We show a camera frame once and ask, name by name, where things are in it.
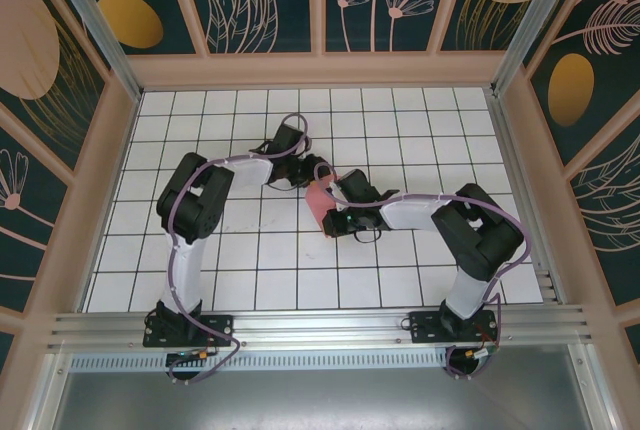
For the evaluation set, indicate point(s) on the pink square paper sheet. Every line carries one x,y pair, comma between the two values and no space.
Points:
317,202

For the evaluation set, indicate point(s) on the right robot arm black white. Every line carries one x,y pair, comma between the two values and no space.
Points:
480,235

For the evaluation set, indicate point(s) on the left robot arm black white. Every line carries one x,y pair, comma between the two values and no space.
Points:
192,200

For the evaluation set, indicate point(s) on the grey metal sheet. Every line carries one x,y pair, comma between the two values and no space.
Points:
320,400

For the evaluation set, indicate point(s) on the yellow plug connector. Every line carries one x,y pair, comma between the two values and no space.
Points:
472,353

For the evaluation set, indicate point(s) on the small black circuit board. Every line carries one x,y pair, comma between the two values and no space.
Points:
185,357

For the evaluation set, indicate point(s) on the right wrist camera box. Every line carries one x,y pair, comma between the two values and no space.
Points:
336,196

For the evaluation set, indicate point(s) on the long aluminium mounting rail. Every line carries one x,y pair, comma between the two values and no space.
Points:
320,325

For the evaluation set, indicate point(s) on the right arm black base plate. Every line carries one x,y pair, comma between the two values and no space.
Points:
425,327

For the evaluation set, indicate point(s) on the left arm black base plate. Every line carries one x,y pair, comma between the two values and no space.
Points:
220,330

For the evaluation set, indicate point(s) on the aluminium corner post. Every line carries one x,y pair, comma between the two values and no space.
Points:
92,15
531,15

